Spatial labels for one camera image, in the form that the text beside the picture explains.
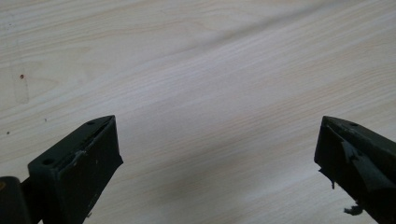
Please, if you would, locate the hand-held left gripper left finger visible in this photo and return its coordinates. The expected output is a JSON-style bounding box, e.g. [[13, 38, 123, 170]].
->
[[21, 115, 124, 224]]

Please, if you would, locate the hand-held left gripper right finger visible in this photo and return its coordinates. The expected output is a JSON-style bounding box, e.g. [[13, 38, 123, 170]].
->
[[313, 115, 396, 224]]

